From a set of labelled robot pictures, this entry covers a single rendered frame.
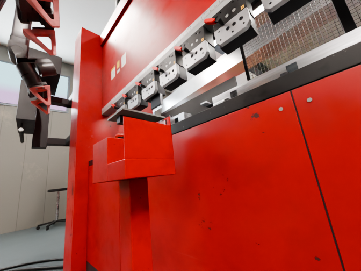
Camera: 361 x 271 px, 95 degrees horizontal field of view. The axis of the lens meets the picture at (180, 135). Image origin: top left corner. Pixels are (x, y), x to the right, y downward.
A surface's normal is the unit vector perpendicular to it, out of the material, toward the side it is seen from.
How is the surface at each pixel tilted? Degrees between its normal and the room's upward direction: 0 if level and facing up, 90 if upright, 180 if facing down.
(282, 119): 90
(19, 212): 90
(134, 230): 90
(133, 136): 90
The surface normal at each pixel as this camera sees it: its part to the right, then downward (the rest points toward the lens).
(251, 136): -0.71, -0.09
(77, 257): 0.69, -0.25
